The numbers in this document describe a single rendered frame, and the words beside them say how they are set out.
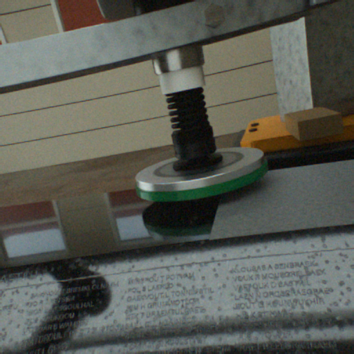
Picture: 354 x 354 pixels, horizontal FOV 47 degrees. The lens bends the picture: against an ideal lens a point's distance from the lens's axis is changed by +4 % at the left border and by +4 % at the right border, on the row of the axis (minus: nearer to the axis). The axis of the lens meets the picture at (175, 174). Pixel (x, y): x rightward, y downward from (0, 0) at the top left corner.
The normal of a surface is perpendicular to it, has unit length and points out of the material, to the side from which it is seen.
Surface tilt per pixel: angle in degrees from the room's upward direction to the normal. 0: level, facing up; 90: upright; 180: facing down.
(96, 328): 45
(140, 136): 90
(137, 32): 90
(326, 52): 90
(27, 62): 90
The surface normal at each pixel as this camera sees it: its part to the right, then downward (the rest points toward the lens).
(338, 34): 0.27, 0.16
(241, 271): -0.25, -0.50
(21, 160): -0.14, 0.25
